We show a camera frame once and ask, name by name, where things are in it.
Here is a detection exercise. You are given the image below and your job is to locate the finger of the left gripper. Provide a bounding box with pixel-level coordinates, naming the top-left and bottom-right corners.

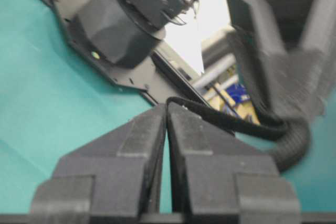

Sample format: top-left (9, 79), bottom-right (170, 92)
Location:
top-left (227, 0), bottom-right (286, 119)
top-left (271, 0), bottom-right (335, 119)

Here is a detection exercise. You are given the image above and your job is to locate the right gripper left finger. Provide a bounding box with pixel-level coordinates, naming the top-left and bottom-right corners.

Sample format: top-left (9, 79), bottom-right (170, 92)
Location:
top-left (30, 104), bottom-right (166, 223)

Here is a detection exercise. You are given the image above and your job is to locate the green table cloth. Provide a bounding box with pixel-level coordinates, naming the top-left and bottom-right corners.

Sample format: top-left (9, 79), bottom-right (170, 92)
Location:
top-left (0, 0), bottom-right (336, 214)

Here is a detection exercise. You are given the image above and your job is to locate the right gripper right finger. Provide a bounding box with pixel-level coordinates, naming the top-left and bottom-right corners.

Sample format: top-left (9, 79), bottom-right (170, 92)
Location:
top-left (167, 103), bottom-right (301, 223)

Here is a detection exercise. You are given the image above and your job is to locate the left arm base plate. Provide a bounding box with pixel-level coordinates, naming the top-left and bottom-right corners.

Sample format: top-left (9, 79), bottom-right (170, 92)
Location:
top-left (42, 0), bottom-right (205, 104)

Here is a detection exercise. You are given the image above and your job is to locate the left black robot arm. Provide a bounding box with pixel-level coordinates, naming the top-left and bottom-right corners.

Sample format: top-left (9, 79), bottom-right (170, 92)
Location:
top-left (70, 0), bottom-right (335, 119)

